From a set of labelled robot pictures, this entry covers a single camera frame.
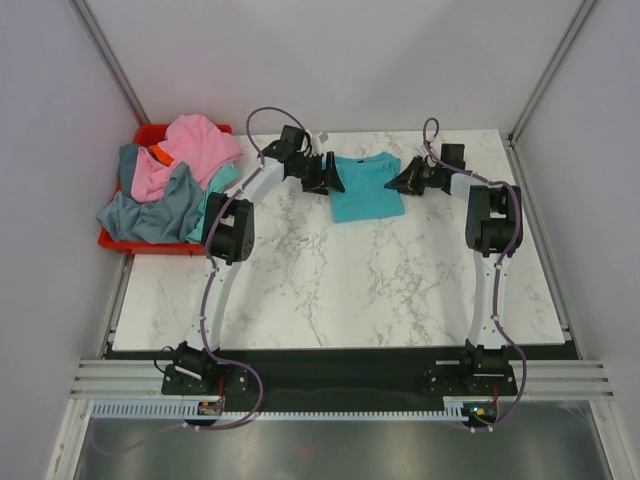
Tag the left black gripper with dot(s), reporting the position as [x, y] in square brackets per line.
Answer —
[323, 182]

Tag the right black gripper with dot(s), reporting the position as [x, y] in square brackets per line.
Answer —
[407, 182]

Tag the teal t shirt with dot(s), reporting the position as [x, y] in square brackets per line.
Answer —
[366, 196]

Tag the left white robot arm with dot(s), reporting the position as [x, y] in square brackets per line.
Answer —
[229, 225]

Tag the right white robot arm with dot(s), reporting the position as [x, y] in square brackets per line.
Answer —
[493, 232]

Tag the pink t shirt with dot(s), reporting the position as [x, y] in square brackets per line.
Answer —
[190, 139]

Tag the grey t shirt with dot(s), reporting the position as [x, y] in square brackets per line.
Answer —
[170, 219]

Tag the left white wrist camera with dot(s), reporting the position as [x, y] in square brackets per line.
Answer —
[317, 141]

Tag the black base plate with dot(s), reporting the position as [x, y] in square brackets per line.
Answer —
[409, 376]

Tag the right corner frame post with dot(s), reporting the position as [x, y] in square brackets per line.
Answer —
[560, 54]

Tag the corner frame post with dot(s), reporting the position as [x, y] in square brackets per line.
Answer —
[99, 40]
[560, 54]

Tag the left corner frame post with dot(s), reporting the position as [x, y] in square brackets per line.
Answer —
[99, 40]

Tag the aluminium extrusion rail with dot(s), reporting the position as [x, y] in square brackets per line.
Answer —
[546, 380]

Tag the white slotted cable duct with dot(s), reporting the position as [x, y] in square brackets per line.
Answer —
[447, 409]

